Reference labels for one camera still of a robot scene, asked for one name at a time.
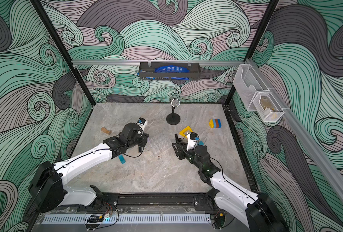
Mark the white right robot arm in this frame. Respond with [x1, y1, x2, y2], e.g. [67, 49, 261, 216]
[171, 142, 289, 232]

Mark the small clear wall bin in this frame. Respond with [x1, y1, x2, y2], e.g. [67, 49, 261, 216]
[253, 92, 284, 123]

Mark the aluminium wall rail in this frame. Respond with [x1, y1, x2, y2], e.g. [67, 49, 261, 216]
[72, 59, 245, 67]

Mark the black microphone stand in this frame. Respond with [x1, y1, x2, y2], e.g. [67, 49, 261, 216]
[166, 106, 181, 125]

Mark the yellow triangular plastic frame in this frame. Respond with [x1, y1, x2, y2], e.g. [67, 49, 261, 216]
[179, 126, 193, 137]

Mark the multicolour toy brick stack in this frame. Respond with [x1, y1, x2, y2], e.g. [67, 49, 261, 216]
[209, 119, 222, 129]

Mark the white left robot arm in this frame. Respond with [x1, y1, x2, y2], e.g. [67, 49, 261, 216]
[29, 118, 149, 213]

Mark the dark metal wall shelf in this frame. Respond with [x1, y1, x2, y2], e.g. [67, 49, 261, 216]
[138, 62, 201, 81]

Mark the black corner frame post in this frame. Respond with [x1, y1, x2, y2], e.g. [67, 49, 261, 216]
[223, 0, 279, 106]

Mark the blue item in shelf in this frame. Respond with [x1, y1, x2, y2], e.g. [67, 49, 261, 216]
[154, 65, 189, 73]

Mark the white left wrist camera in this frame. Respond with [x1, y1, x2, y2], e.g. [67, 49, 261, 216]
[137, 118, 148, 131]

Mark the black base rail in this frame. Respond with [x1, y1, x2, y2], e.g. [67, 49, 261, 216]
[77, 192, 218, 212]

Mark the small brown wooden block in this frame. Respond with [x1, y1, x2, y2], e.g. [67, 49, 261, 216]
[101, 127, 112, 135]

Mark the short black lipstick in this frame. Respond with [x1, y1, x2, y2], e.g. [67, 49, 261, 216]
[174, 133, 180, 143]

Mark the black left corner post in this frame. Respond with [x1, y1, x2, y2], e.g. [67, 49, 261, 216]
[30, 0, 96, 108]

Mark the white perforated cable tray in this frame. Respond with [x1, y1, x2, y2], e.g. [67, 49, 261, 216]
[42, 214, 211, 225]

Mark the right side aluminium rail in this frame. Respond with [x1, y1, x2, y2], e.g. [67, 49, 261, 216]
[245, 59, 343, 202]

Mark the teal wedge block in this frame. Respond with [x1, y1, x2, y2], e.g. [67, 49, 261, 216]
[118, 155, 126, 164]

